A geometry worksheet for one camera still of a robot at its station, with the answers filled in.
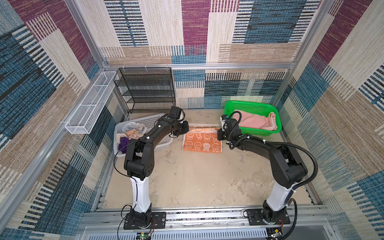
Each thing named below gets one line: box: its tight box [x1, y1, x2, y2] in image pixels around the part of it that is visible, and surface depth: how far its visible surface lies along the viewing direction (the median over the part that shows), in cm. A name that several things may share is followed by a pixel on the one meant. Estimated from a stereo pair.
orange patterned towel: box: [182, 123, 223, 153], surface depth 102 cm
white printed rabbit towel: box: [116, 122, 148, 145], surface depth 101 cm
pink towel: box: [234, 109, 278, 131], surface depth 110 cm
